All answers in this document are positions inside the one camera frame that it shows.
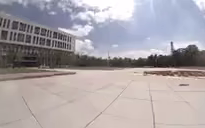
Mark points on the dark manhole cover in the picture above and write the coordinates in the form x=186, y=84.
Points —
x=184, y=84

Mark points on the brown paved strip with kerb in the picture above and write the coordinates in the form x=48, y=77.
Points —
x=23, y=76

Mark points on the low raised planting bed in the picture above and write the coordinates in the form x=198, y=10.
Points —
x=180, y=73

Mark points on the tall chimney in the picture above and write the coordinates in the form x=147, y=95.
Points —
x=172, y=48

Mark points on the row of dark trees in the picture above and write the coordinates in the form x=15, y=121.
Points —
x=140, y=62

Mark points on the long white multi-storey building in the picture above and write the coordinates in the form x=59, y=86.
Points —
x=23, y=36

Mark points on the grass strip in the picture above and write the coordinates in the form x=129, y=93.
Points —
x=13, y=70

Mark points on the pale concrete slab plaza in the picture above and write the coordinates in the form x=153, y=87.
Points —
x=100, y=96

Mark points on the thin pole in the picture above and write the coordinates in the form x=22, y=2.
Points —
x=107, y=60

